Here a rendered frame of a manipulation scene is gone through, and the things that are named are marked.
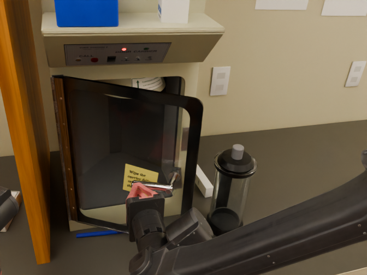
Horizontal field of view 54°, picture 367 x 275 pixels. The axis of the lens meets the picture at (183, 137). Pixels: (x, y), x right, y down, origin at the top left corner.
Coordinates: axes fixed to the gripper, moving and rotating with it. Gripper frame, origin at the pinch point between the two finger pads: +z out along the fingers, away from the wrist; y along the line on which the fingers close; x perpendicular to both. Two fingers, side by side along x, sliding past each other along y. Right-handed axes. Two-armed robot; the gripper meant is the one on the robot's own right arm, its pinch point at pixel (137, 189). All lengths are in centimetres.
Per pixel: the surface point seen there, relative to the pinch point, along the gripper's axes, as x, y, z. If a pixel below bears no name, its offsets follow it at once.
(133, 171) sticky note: -0.3, -0.1, 6.3
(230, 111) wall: -49, -17, 59
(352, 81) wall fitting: -105, -6, 59
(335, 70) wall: -95, -1, 60
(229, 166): -23.7, -1.8, 6.0
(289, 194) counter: -53, -25, 17
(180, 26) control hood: -8.6, 31.7, 5.9
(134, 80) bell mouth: -2.6, 16.0, 18.9
